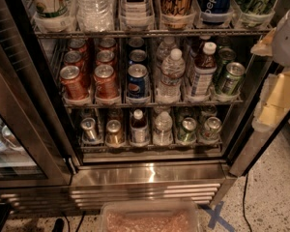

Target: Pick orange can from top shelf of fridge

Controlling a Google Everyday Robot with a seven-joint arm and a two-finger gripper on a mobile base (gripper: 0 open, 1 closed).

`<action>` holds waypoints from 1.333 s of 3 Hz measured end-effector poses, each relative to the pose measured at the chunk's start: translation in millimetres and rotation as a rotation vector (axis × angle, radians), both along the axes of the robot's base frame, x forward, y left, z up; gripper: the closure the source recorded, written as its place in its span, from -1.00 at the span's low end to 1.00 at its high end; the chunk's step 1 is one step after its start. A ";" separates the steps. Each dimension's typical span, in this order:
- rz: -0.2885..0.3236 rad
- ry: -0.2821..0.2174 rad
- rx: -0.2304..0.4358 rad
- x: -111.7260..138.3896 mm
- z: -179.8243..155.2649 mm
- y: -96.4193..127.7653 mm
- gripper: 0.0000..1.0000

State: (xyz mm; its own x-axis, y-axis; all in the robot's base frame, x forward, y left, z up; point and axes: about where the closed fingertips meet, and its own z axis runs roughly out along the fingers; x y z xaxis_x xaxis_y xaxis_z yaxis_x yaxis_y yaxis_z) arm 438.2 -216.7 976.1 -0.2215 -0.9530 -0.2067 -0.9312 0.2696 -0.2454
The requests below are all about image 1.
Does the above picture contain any middle wire shelf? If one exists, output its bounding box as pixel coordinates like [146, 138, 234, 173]
[64, 98, 244, 109]

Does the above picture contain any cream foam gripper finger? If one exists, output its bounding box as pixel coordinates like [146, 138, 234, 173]
[252, 70, 290, 132]
[250, 28, 276, 57]

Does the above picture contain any orange soda can middle left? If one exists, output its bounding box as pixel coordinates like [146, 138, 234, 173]
[64, 50, 91, 87]

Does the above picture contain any orange soda can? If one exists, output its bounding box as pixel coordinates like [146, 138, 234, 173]
[68, 39, 88, 58]
[64, 50, 91, 87]
[96, 50, 117, 69]
[94, 65, 119, 99]
[60, 66, 89, 101]
[98, 37, 117, 52]

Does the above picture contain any clear plastic bin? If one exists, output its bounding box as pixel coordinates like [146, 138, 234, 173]
[99, 199, 200, 232]

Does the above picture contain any brown tea bottle bottom shelf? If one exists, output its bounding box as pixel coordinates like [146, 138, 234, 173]
[130, 109, 148, 144]

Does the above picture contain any white green tall can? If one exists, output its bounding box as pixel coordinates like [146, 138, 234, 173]
[25, 0, 75, 19]

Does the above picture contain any stainless steel fridge cabinet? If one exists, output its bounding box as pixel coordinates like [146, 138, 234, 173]
[0, 0, 276, 214]

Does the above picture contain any black object floor left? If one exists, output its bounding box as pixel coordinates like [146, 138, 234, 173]
[52, 218, 65, 232]

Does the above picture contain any silver can bottom left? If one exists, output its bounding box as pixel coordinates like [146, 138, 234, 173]
[80, 118, 99, 141]

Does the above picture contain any green white can bottom right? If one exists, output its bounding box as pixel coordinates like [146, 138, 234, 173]
[200, 117, 221, 141]

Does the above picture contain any bottom wire shelf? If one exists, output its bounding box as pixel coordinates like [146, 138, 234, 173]
[80, 141, 222, 154]

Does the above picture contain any glass fridge door left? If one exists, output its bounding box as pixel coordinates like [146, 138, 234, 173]
[0, 0, 72, 189]

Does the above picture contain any orange soda can front left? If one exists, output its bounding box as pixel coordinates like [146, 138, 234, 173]
[60, 66, 89, 101]

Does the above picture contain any green soda can front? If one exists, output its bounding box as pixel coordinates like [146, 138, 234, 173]
[216, 62, 246, 96]

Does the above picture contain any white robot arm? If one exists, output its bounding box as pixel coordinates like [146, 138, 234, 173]
[250, 10, 290, 132]

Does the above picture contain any blue pepsi can rear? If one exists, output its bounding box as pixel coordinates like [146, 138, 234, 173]
[128, 37, 146, 51]

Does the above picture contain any top wire shelf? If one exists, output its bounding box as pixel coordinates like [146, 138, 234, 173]
[34, 27, 272, 39]

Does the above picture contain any clear water bottle rear middle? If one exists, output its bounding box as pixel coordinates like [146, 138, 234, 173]
[156, 36, 177, 68]

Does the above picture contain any clear water bottle shelf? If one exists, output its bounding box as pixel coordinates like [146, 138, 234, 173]
[76, 0, 114, 32]
[153, 111, 172, 146]

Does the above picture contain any clear water bottle bottom shelf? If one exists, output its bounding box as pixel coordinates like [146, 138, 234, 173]
[153, 111, 172, 146]

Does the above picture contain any orange soda can rear left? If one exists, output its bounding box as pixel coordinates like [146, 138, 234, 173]
[68, 39, 88, 58]

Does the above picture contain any green soda can rear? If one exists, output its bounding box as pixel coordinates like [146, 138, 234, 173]
[213, 47, 236, 83]

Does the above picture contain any blue tape cross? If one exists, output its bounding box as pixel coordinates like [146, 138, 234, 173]
[200, 201, 235, 232]

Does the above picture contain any black power cable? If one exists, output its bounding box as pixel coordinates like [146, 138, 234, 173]
[241, 173, 253, 232]

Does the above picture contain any gold can bottom shelf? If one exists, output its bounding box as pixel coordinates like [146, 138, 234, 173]
[106, 120, 124, 145]

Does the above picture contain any clear water bottle top shelf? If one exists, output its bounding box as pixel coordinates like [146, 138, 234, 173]
[76, 0, 114, 32]

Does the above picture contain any blue pepsi can front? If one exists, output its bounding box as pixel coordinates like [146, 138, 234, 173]
[128, 64, 149, 99]

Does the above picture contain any wire shelf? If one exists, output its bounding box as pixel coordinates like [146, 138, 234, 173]
[34, 27, 272, 39]
[80, 141, 222, 154]
[64, 98, 244, 109]

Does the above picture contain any green can bottom shelf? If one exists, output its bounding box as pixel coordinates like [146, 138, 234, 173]
[178, 117, 197, 143]

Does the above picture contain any blue pepsi can middle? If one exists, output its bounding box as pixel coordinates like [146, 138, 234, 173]
[129, 49, 148, 66]

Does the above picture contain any clear water bottle front middle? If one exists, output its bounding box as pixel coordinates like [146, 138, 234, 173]
[157, 48, 186, 103]

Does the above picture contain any white black label bottle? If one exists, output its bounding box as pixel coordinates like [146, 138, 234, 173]
[120, 0, 152, 17]

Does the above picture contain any open fridge door right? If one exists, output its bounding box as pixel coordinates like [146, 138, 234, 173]
[229, 69, 290, 178]

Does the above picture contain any green soda can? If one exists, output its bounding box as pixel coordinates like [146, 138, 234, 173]
[216, 62, 246, 96]
[213, 47, 236, 83]

